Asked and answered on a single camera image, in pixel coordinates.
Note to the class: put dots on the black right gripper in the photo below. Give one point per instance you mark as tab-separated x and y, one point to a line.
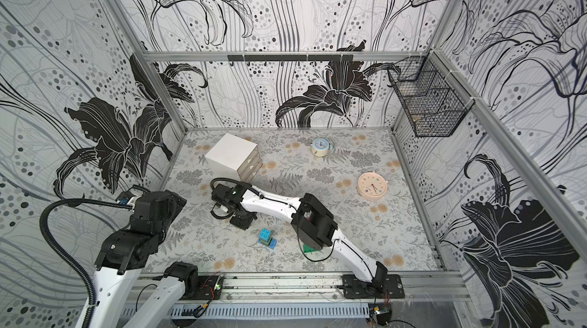
221	195

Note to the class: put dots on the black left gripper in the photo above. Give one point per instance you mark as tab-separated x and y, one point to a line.
176	202

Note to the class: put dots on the small teal lego brick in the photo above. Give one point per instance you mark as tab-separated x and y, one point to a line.
265	236

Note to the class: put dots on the long light blue lego brick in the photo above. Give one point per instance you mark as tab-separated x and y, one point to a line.
270	243

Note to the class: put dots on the long green lego brick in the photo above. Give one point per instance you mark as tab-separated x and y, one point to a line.
307	249

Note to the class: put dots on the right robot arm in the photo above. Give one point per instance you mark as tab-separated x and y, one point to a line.
313	224

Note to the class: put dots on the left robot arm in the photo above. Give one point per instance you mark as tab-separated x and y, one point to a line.
123	254

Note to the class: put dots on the white mini drawer cabinet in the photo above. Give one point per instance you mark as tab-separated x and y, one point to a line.
234	158

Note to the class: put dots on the small blue cream alarm clock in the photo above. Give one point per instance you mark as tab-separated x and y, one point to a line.
321	147

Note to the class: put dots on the large pink round clock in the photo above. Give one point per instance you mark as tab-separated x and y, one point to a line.
372	186

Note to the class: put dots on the white slotted cable duct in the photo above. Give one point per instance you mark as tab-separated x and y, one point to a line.
296	311

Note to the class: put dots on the black wire wall basket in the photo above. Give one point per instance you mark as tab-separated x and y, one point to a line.
426	91

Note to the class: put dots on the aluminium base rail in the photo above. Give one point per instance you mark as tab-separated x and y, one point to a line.
322	286

